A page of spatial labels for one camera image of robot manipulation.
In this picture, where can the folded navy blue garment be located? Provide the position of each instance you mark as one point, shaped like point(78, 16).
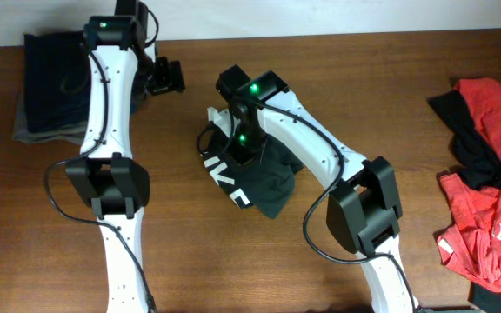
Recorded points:
point(57, 81)

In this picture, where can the black garment under pile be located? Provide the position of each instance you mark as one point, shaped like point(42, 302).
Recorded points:
point(480, 168)

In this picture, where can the red garment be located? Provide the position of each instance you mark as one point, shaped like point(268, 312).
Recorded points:
point(471, 247)

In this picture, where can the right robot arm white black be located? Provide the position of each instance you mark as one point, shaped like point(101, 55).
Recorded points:
point(362, 196)

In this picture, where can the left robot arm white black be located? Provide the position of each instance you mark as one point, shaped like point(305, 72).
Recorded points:
point(124, 69)

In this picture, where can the folded grey garment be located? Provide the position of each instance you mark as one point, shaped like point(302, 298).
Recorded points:
point(74, 133)

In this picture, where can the dark green t-shirt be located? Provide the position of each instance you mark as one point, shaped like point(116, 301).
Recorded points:
point(266, 183)

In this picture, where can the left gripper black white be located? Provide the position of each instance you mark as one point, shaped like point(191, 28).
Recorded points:
point(166, 81)

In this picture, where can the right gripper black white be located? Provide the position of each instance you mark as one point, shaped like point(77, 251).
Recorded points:
point(243, 157)

